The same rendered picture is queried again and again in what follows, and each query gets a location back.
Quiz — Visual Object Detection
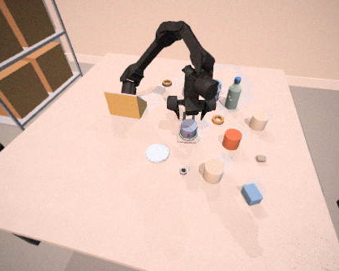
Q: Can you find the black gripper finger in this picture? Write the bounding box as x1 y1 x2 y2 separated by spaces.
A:
200 107 211 120
172 106 179 119

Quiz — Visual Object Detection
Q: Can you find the beige cylinder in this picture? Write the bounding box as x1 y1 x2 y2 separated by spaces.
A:
249 111 269 131
203 159 225 184

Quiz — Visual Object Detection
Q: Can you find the orange cup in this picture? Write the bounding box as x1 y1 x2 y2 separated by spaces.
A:
222 128 242 150

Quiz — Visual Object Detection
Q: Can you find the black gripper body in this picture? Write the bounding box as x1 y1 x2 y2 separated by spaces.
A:
166 88 217 111

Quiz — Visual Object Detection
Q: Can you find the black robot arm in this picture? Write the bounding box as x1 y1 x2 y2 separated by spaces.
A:
120 21 219 116

